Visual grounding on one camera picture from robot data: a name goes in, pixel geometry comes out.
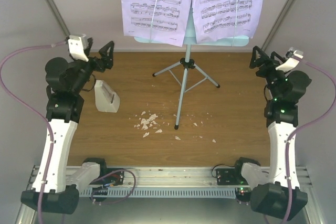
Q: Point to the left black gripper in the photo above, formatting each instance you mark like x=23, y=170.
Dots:
x=107, y=62

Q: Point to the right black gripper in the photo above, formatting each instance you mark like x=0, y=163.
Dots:
x=263, y=58

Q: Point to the white metronome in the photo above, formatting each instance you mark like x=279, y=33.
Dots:
x=99, y=97

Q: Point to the sheet music page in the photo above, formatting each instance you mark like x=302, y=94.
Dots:
x=220, y=19
x=163, y=21

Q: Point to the light blue music stand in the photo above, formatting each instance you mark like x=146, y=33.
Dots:
x=190, y=39

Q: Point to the clear metronome cover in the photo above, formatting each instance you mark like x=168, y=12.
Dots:
x=111, y=101

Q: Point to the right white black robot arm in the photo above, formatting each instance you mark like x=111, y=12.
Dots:
x=277, y=193

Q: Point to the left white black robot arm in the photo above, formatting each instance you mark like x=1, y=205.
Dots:
x=52, y=191

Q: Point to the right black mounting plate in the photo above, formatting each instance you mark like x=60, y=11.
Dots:
x=226, y=177

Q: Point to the black mounting plate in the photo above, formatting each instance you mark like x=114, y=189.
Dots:
x=226, y=177
x=114, y=179

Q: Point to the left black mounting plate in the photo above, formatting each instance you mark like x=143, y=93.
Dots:
x=114, y=179

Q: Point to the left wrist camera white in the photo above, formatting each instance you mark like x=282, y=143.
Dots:
x=77, y=44

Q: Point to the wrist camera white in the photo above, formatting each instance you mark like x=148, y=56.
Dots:
x=77, y=44
x=292, y=59

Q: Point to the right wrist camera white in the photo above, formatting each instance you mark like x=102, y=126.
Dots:
x=292, y=59

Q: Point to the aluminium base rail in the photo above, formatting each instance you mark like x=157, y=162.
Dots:
x=173, y=177

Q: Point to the grey cable duct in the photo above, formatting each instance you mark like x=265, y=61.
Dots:
x=168, y=193

